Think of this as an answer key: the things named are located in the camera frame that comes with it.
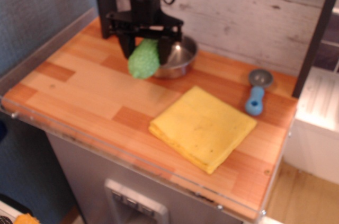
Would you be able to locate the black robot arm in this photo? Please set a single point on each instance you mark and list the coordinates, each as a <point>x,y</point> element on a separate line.
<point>146,19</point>

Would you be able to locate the silver dispenser button panel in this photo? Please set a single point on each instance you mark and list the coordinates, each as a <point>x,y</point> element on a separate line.
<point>129,206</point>

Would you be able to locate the folded yellow cloth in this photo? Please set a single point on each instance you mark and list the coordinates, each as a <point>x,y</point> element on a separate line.
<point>202,128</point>

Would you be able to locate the dark right frame post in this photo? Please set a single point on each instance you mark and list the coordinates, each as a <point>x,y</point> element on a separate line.
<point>309,59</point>

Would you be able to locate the white toy sink unit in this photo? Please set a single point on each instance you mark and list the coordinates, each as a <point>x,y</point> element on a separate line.
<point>312,144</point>

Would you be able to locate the green bumpy toy gourd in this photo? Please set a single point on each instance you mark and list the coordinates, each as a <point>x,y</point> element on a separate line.
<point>144,61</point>

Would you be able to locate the blue grey toy scoop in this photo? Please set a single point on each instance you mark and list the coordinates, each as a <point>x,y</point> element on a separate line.
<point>259,79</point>

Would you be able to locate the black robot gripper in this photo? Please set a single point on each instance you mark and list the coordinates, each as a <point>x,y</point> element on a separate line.
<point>145,19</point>

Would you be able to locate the grey toy fridge cabinet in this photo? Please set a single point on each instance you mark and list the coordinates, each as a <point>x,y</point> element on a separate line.
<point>86,171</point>

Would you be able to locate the stainless steel pan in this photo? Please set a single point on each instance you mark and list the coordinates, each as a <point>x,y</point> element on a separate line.
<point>180,61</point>

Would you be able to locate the orange black object bottom left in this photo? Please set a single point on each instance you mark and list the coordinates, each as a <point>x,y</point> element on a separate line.
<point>21,219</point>

